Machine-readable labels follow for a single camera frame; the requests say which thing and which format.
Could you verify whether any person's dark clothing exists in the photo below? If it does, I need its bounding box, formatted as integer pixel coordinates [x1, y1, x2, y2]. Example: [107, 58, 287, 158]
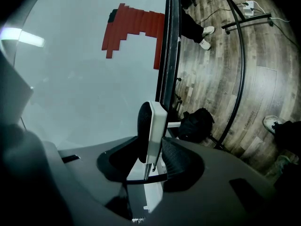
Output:
[274, 120, 301, 190]

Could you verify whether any white block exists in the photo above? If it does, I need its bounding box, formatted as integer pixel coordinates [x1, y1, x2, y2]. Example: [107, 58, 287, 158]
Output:
[137, 100, 169, 174]

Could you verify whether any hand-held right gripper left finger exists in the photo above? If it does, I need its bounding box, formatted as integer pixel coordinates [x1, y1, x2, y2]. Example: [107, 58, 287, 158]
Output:
[42, 136, 142, 226]

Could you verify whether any black power cable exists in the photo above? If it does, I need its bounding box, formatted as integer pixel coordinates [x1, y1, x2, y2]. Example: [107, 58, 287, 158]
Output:
[269, 21, 300, 47]
[197, 2, 246, 25]

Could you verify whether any person's white sneaker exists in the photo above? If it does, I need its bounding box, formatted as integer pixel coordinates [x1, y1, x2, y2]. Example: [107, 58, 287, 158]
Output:
[262, 115, 284, 135]

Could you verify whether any red tape patch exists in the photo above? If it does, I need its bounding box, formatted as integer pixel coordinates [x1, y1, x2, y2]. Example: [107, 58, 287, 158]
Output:
[101, 3, 166, 70]

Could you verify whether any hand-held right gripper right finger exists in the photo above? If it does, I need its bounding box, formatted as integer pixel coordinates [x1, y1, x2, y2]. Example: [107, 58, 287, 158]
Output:
[148, 137, 283, 226]

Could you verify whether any large black-framed whiteboard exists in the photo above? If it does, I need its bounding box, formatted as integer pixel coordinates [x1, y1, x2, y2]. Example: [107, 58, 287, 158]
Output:
[0, 0, 169, 182]

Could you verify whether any white power cable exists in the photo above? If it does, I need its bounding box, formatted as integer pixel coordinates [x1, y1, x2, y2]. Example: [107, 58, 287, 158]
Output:
[255, 8, 291, 23]

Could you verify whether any dark grey bag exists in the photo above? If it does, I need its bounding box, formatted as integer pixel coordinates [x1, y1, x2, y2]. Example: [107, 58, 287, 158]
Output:
[177, 107, 215, 144]

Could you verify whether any white power strip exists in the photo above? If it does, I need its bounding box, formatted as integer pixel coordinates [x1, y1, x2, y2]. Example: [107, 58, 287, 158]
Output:
[242, 0, 256, 17]

